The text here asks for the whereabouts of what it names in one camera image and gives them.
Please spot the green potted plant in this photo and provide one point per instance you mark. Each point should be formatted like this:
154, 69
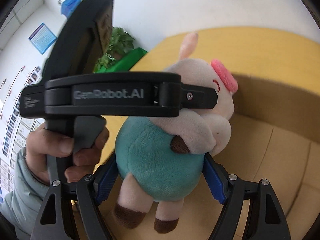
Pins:
120, 44

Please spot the pig plush teal body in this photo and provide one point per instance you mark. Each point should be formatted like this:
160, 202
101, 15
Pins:
160, 160

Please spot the cardboard box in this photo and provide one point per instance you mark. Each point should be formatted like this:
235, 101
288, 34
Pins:
275, 135

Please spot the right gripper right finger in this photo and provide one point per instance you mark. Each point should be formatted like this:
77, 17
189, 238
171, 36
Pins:
265, 220

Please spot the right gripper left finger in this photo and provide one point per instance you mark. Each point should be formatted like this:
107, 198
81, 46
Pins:
55, 219

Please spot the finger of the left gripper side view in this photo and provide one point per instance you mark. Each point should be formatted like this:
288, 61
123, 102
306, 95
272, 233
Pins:
198, 97

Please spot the grey sleeve left forearm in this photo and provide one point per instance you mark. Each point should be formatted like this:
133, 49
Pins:
21, 206

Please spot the person left hand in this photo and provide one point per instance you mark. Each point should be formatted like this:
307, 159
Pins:
43, 142

